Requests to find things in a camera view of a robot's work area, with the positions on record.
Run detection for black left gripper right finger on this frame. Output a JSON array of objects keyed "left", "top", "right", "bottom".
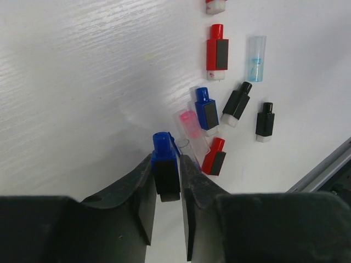
[{"left": 180, "top": 155, "right": 350, "bottom": 262}]

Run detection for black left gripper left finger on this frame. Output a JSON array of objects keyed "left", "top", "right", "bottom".
[{"left": 1, "top": 157, "right": 156, "bottom": 262}]

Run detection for red marker cap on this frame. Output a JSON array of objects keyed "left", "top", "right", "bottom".
[
  {"left": 206, "top": 24, "right": 229, "bottom": 81},
  {"left": 201, "top": 137, "right": 227, "bottom": 176},
  {"left": 205, "top": 0, "right": 227, "bottom": 15}
]

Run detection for blue marker cap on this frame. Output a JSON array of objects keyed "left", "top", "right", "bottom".
[
  {"left": 195, "top": 87, "right": 219, "bottom": 137},
  {"left": 151, "top": 131, "right": 180, "bottom": 202}
]

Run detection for pink highlighter cap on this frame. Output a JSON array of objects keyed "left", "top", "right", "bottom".
[{"left": 173, "top": 108, "right": 210, "bottom": 164}]

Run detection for black marker cap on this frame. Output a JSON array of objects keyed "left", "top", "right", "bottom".
[
  {"left": 256, "top": 102, "right": 275, "bottom": 142},
  {"left": 221, "top": 82, "right": 252, "bottom": 128}
]

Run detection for light blue pen cap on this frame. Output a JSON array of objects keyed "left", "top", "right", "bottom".
[{"left": 246, "top": 36, "right": 267, "bottom": 82}]

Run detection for aluminium frame rail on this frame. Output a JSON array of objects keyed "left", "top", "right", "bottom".
[{"left": 287, "top": 138, "right": 350, "bottom": 192}]

